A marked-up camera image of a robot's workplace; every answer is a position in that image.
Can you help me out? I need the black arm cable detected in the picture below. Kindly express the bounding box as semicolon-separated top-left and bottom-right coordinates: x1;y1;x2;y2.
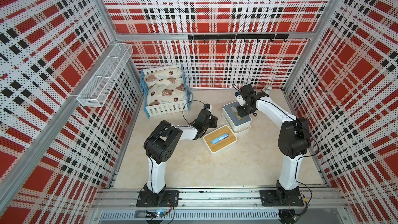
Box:
231;83;321;200
181;100;206;128

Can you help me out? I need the wooden tissue box lid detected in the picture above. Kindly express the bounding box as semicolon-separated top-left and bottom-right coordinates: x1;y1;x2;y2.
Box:
203;125;237;156

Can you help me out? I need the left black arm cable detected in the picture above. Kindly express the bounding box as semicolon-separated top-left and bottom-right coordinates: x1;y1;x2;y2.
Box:
181;100;206;128

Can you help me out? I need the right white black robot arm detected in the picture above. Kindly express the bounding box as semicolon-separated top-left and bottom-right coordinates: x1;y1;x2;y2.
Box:
233;84;311;207

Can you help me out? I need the white tissue box base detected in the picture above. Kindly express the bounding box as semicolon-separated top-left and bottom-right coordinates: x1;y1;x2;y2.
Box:
222;115;251;138
203;140;237;157

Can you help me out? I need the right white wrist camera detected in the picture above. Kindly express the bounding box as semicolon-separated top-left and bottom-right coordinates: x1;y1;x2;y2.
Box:
235;91;246;106

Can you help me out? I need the blue tissue paper pack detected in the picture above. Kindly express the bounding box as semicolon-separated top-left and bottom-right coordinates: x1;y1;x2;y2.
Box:
211;133;229;145

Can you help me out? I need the white soap dispenser bottle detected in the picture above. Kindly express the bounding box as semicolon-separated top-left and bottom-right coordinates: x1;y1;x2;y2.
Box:
262;85;273;96

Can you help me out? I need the bear print pillow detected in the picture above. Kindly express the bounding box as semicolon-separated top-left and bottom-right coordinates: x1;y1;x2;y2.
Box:
144;68;187;106

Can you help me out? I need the black wall hook rail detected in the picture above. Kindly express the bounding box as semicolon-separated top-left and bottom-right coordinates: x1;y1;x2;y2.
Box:
188;33;289;41

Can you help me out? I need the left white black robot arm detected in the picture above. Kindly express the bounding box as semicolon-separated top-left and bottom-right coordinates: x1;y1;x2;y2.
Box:
136;104;218;208

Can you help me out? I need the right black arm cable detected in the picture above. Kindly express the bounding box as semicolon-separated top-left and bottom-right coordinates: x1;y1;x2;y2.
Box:
231;83;321;200

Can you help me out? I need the white wire mesh shelf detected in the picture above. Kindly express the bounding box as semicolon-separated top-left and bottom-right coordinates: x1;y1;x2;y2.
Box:
77;43;133;107

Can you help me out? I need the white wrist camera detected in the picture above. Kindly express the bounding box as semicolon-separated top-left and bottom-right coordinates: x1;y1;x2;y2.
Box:
204;103;212;111
235;91;246;106

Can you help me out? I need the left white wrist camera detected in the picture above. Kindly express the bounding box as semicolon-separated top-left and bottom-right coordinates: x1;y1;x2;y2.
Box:
204;103;212;111

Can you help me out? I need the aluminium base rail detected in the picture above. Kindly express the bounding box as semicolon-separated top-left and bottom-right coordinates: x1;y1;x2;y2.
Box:
88;185;354;224

